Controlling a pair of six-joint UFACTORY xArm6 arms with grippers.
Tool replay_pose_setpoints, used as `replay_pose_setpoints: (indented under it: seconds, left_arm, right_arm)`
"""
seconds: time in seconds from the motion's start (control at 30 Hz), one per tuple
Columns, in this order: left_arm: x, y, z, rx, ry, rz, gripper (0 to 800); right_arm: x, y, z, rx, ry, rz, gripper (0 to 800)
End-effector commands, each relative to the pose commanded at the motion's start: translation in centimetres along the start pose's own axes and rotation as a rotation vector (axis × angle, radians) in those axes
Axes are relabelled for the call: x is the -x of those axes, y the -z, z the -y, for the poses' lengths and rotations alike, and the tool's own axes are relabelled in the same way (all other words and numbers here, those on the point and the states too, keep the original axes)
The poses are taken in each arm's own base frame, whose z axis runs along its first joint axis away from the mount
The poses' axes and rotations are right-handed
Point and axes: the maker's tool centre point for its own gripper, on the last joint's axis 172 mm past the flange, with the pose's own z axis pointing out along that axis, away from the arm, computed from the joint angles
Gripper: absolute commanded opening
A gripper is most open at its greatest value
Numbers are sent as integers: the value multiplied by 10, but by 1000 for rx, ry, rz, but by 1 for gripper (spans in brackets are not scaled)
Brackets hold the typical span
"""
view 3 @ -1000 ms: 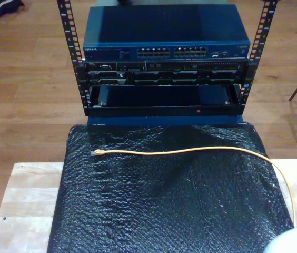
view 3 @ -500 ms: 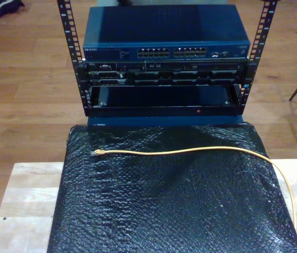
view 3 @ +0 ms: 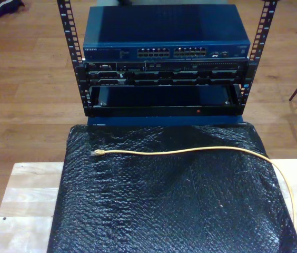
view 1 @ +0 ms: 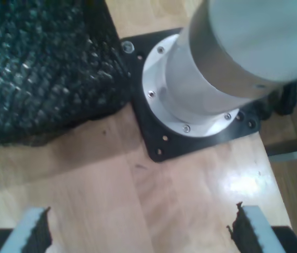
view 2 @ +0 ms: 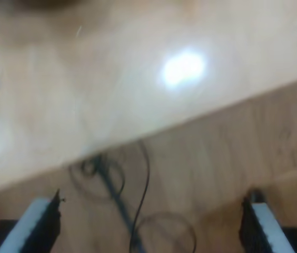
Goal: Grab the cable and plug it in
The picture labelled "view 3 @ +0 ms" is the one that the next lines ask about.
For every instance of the blue network switch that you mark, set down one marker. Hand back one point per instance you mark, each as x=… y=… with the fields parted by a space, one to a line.
x=164 y=26

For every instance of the dark sneaker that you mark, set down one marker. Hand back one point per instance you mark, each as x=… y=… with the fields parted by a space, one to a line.
x=6 y=6

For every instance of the black rack server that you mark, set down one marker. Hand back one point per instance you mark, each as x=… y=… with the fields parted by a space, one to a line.
x=180 y=66

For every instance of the black rack shelf tray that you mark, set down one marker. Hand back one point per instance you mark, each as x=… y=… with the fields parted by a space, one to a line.
x=164 y=110

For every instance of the black bubble mat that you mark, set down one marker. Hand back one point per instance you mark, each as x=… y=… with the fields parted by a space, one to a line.
x=164 y=197

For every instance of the black perforated rack post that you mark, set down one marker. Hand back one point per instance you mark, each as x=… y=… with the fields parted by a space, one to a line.
x=66 y=29
x=266 y=26

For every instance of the blue base unit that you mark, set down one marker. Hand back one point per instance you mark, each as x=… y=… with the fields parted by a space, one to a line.
x=164 y=121

